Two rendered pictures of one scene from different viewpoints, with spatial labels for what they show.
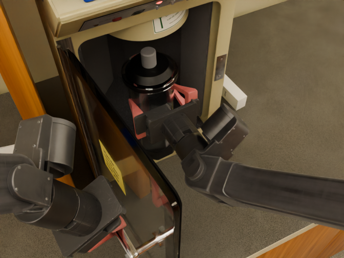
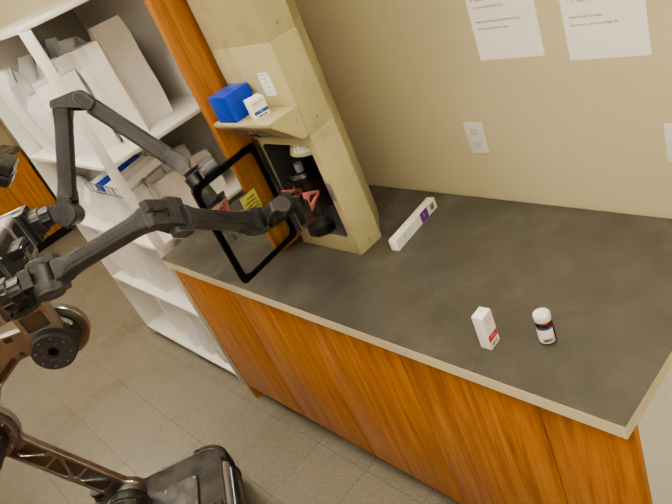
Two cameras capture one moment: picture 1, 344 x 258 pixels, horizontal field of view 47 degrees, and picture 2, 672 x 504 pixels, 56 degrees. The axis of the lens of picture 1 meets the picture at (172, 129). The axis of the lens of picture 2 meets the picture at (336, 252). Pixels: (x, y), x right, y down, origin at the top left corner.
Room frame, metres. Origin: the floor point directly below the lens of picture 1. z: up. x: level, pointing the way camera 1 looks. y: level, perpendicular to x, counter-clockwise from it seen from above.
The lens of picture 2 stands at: (0.32, -1.95, 2.06)
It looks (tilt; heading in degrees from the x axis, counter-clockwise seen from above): 30 degrees down; 84
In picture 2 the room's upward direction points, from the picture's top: 25 degrees counter-clockwise
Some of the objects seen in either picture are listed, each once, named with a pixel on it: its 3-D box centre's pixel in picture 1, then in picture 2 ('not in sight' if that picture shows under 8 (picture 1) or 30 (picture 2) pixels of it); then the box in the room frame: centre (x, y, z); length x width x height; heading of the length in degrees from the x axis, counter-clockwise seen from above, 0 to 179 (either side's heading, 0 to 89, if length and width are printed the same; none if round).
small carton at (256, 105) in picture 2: not in sight; (256, 106); (0.49, -0.03, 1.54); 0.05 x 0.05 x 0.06; 11
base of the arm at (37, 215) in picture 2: not in sight; (41, 219); (-0.31, 0.23, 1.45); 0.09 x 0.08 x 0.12; 86
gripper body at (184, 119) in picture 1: (178, 130); (286, 207); (0.44, -0.01, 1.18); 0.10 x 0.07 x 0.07; 119
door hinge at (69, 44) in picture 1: (86, 123); (277, 188); (0.45, 0.16, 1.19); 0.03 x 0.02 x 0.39; 116
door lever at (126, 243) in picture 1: (131, 230); not in sight; (0.24, 0.06, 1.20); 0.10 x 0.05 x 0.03; 33
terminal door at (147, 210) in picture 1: (125, 188); (247, 213); (0.32, 0.08, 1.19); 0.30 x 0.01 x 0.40; 33
